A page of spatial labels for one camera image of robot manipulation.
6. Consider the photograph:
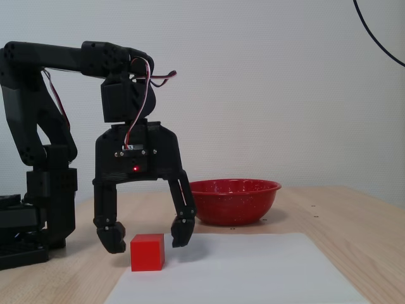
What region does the red white black servo wire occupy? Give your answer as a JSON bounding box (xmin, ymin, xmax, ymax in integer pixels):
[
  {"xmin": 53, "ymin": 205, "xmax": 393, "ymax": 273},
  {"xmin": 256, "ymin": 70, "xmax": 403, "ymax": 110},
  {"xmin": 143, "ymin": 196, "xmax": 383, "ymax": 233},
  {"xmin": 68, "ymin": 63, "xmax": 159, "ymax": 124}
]
[
  {"xmin": 125, "ymin": 58, "xmax": 177, "ymax": 150},
  {"xmin": 42, "ymin": 68, "xmax": 72, "ymax": 130}
]

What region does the red cube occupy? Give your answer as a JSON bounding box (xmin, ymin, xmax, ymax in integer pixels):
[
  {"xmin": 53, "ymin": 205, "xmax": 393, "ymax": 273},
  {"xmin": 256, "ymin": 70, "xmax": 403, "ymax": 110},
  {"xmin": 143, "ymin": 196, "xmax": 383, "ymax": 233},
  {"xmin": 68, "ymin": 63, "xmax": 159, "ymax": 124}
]
[{"xmin": 130, "ymin": 233, "xmax": 166, "ymax": 272}]

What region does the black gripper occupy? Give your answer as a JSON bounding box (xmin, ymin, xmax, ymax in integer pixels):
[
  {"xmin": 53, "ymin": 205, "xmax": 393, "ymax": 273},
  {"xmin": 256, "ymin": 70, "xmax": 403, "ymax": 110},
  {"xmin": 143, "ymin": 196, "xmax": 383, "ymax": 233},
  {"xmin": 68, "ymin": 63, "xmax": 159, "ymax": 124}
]
[{"xmin": 92, "ymin": 120, "xmax": 197, "ymax": 255}]

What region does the red speckled bowl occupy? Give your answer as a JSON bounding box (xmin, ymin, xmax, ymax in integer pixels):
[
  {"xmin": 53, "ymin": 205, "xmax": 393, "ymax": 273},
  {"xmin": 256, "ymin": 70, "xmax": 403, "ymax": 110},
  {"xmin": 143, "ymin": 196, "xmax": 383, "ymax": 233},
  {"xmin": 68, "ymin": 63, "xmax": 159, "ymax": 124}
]
[{"xmin": 189, "ymin": 179, "xmax": 282, "ymax": 227}]

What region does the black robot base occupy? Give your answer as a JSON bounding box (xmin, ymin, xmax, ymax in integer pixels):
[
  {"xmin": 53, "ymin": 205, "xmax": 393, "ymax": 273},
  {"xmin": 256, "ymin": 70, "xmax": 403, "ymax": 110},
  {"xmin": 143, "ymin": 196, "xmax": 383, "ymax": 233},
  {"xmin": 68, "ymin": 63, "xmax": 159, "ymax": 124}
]
[{"xmin": 0, "ymin": 194, "xmax": 50, "ymax": 272}]

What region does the white paper sheet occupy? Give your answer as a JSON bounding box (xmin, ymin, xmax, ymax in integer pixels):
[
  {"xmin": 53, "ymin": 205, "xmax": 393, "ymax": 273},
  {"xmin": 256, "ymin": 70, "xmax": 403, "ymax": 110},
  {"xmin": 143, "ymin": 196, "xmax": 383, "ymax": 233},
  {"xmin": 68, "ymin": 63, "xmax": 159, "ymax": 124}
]
[{"xmin": 103, "ymin": 232, "xmax": 371, "ymax": 304}]

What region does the black wall cable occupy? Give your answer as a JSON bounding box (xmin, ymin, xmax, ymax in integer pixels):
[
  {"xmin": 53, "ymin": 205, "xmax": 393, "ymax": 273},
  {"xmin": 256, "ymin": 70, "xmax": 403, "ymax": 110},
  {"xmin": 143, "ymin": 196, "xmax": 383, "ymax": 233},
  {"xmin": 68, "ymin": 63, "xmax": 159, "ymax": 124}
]
[{"xmin": 352, "ymin": 0, "xmax": 405, "ymax": 68}]

